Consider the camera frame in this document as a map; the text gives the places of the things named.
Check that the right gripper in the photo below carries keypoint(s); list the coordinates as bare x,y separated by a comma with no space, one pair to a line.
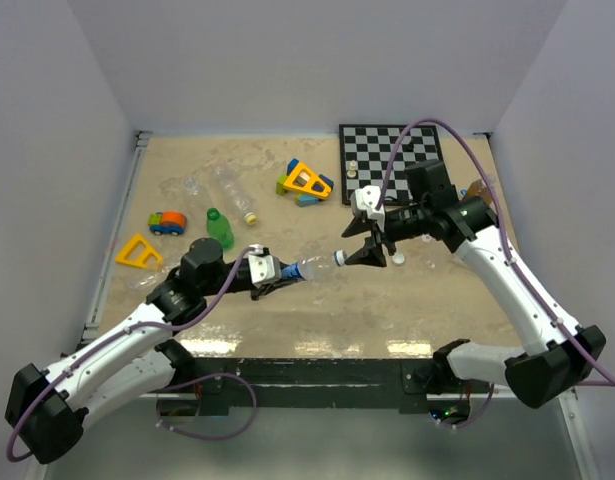
372,254

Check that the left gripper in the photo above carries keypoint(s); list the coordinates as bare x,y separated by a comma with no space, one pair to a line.
269,287

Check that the Pepsi label clear bottle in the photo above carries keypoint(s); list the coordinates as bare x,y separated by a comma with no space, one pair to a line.
315,267

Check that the green plastic bottle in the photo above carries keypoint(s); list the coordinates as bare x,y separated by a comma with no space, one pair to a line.
219,228

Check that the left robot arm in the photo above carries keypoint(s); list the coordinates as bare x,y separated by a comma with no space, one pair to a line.
49,409

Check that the clear bottle yellow cap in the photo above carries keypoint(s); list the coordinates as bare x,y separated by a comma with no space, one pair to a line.
236,195

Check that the brown tea bottle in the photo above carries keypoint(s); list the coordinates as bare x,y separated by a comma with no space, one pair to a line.
479,188

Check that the clear bottle far left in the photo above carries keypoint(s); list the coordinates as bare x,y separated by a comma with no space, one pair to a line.
191,186

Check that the blue purple toy block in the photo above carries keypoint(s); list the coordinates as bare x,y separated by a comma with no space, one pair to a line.
327,181

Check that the teal green toy block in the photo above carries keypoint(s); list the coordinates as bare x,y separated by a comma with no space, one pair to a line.
305,200

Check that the black white chessboard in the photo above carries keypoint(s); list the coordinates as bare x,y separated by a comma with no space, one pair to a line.
371,146

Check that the yellow triangle toy block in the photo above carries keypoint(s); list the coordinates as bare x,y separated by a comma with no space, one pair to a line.
305,180

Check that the black chess piece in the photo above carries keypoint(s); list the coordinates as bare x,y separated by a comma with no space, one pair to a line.
410,146

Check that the orange blue toy car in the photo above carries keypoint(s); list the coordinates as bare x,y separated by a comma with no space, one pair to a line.
167,223

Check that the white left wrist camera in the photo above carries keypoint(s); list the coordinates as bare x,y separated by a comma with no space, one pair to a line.
264,268

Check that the yellow triangle toy frame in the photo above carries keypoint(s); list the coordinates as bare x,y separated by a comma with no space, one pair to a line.
139,253

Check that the black table edge rail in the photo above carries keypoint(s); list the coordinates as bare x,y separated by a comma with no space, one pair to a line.
403,384

